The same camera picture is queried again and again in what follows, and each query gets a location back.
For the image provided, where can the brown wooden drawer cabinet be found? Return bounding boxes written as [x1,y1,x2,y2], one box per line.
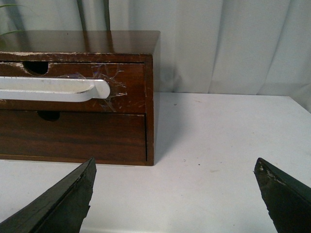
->
[0,31,160,166]

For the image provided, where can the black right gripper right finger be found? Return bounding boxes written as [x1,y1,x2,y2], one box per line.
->
[254,158,311,233]

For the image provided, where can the green plant leaves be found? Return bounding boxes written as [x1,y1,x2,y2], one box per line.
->
[0,0,31,40]

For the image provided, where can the clear adhesive tape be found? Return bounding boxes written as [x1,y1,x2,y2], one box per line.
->
[61,63,128,112]

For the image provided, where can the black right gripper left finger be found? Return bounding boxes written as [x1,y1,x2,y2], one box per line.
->
[0,158,97,233]

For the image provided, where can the white curtain backdrop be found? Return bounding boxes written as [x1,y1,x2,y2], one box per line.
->
[0,0,311,97]

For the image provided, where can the white drawer handle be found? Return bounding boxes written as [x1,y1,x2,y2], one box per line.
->
[0,76,110,102]

